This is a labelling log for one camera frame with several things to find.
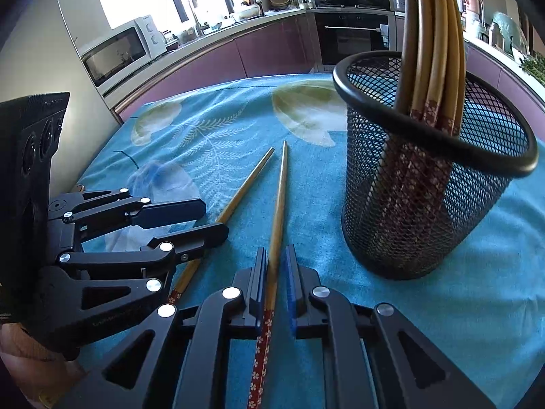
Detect kitchen faucet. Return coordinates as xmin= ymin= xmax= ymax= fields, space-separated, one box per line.
xmin=187 ymin=0 xmax=204 ymax=37

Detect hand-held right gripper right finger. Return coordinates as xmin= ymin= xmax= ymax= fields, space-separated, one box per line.
xmin=284 ymin=244 xmax=497 ymax=409

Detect red-handled wooden chopstick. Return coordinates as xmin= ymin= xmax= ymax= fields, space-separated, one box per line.
xmin=247 ymin=140 xmax=289 ymax=409
xmin=167 ymin=147 xmax=276 ymax=306

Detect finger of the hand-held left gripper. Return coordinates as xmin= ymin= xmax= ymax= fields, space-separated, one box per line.
xmin=37 ymin=222 xmax=231 ymax=347
xmin=48 ymin=186 xmax=208 ymax=231

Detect white microwave oven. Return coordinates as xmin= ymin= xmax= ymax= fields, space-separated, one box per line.
xmin=80 ymin=14 xmax=169 ymax=100

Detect black mesh utensil holder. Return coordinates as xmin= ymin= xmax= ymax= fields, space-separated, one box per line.
xmin=332 ymin=50 xmax=540 ymax=281

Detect white casserole pot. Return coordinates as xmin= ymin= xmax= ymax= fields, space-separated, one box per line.
xmin=232 ymin=4 xmax=261 ymax=20

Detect pink lower cabinets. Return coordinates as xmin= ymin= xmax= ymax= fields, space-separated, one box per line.
xmin=113 ymin=11 xmax=318 ymax=114
xmin=396 ymin=15 xmax=545 ymax=109

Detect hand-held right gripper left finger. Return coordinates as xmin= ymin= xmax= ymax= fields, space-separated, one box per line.
xmin=55 ymin=247 xmax=270 ymax=409

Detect black built-in oven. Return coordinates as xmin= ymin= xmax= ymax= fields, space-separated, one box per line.
xmin=315 ymin=11 xmax=397 ymax=67

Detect person's left hand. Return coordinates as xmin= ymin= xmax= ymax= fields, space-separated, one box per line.
xmin=0 ymin=321 xmax=89 ymax=409

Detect white kitchen countertop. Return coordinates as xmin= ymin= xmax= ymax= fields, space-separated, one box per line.
xmin=102 ymin=6 xmax=316 ymax=107

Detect blue floral tablecloth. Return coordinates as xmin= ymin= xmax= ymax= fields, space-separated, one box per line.
xmin=79 ymin=72 xmax=545 ymax=409

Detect green leafy vegetables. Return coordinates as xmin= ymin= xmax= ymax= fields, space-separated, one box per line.
xmin=521 ymin=55 xmax=545 ymax=85

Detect bunch of wooden chopsticks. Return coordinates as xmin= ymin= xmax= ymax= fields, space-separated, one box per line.
xmin=377 ymin=0 xmax=468 ymax=266

